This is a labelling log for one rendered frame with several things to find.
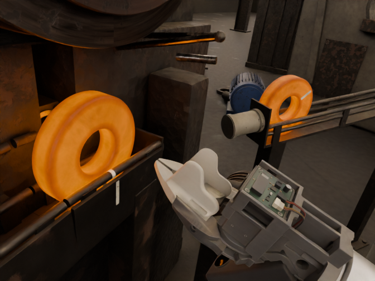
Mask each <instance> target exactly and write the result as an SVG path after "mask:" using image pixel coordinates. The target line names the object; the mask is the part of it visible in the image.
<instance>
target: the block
mask: <svg viewBox="0 0 375 281"><path fill-rule="evenodd" d="M208 85H209V78H208V77H206V76H205V75H201V74H197V73H194V72H189V71H185V70H181V69H177V68H174V67H168V68H165V69H162V70H158V71H155V72H152V73H150V76H149V80H148V101H147V123H146V131H147V132H150V133H153V134H156V135H159V136H161V137H163V138H164V150H163V154H162V159H168V160H171V161H175V162H178V163H181V164H185V163H186V162H187V161H189V160H190V159H192V158H193V156H195V155H196V154H197V153H198V151H199V145H200V138H201V130H202V126H203V119H204V112H205V104H206V97H207V92H208Z"/></svg>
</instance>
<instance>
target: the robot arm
mask: <svg viewBox="0 0 375 281"><path fill-rule="evenodd" d="M154 167H155V170H156V173H157V176H158V179H159V181H160V184H161V186H162V188H163V190H164V192H165V194H166V196H167V198H168V199H169V200H170V202H171V203H172V208H173V209H174V211H175V212H176V214H177V216H178V217H179V219H180V220H181V222H182V223H183V224H184V226H185V227H186V229H187V230H188V232H189V233H190V234H191V235H192V236H193V237H194V238H195V239H196V240H198V241H199V242H201V243H202V244H204V245H205V246H207V247H209V248H211V249H212V250H213V251H214V252H215V253H216V254H217V255H218V256H217V258H216V260H215V261H214V263H213V264H212V266H211V267H210V269H209V270H208V272H207V274H206V278H207V280H208V281H375V264H373V263H371V262H370V261H369V260H367V259H366V258H364V257H363V256H361V255H360V254H359V253H357V252H356V251H355V250H353V247H352V245H351V241H352V240H353V239H354V232H352V231H351V230H350V229H348V228H347V227H345V226H344V225H343V224H341V223H340V222H338V221H337V220H336V219H334V218H332V217H331V216H329V215H328V214H327V213H325V212H324V211H322V210H321V209H319V208H318V207H316V206H315V205H314V204H312V203H311V202H309V201H308V200H306V199H305V198H303V197H302V195H301V194H302V191H303V187H302V186H300V185H299V184H298V183H296V182H295V181H293V180H292V179H290V178H289V177H287V176H286V175H284V174H283V173H282V172H280V171H279V170H277V169H275V168H274V167H272V166H271V165H270V164H268V163H267V162H265V161H264V160H262V161H261V162H260V164H259V165H256V166H255V168H254V169H253V171H252V172H251V173H250V174H247V176H246V178H245V179H244V180H243V182H242V183H241V184H240V186H239V187H238V189H235V188H234V187H232V185H231V183H230V182H229V181H228V180H227V179H226V178H224V177H223V176H222V175H220V174H219V172H218V156H217V154H216V153H215V152H214V151H212V150H211V149H209V148H203V149H201V150H200V151H198V153H197V154H196V155H195V156H193V158H192V159H190V160H189V161H187V162H186V163H185V164H181V163H178V162H175V161H171V160H168V159H162V158H159V159H158V160H156V161H155V164H154ZM268 169H270V170H271V171H272V172H274V173H275V174H277V175H278V176H280V177H281V178H283V179H284V180H286V181H287V182H288V183H289V184H288V185H287V184H285V183H283V182H282V181H281V180H279V179H278V178H276V177H275V176H274V175H272V174H270V173H269V172H267V170H268ZM219 205H221V207H220V208H219ZM218 210H220V212H221V214H222V216H214V217H213V216H212V215H214V214H216V213H217V212H218Z"/></svg>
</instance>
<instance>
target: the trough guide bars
mask: <svg viewBox="0 0 375 281"><path fill-rule="evenodd" d="M370 93H375V89H371V90H365V91H360V92H357V93H352V94H347V95H342V96H337V97H333V98H329V99H323V100H318V101H314V102H312V103H311V106H314V105H319V104H322V106H318V107H314V108H310V110H309V113H311V112H315V111H319V110H320V112H319V113H315V114H310V115H306V116H303V117H298V118H293V119H289V120H284V121H281V122H277V123H272V124H270V125H269V129H272V128H273V130H271V131H268V135H267V136H271V135H272V139H271V144H272V147H273V146H277V145H278V144H279V140H280V135H281V133H283V132H288V131H291V130H295V129H299V128H303V127H307V126H310V125H314V124H319V123H323V122H327V121H330V120H334V119H338V118H341V119H340V122H339V126H340V127H339V128H342V127H345V124H346V122H347V119H348V116H350V115H354V114H358V113H362V112H366V111H369V110H373V109H375V105H372V106H368V107H365V108H361V109H357V110H352V111H350V110H351V109H355V108H359V107H362V106H366V105H371V104H375V94H372V95H367V96H363V97H359V98H355V99H350V100H345V101H340V102H337V103H332V104H329V103H330V102H332V101H337V100H342V99H347V98H352V97H355V96H360V95H365V94H370ZM371 98H374V99H373V100H370V101H365V102H362V103H358V104H353V105H348V106H344V107H341V108H336V109H332V110H327V109H328V108H332V107H336V106H340V105H345V104H350V103H354V102H358V101H362V100H367V99H371ZM287 109H288V107H287V108H281V109H279V113H284V112H285V111H286V110H287ZM338 112H343V113H341V114H337V115H332V116H329V117H325V118H320V119H316V120H312V121H309V122H304V123H300V124H296V125H291V126H288V127H284V128H282V126H284V125H289V124H293V123H297V122H301V121H305V120H309V119H314V118H318V117H322V116H325V115H330V114H334V113H338Z"/></svg>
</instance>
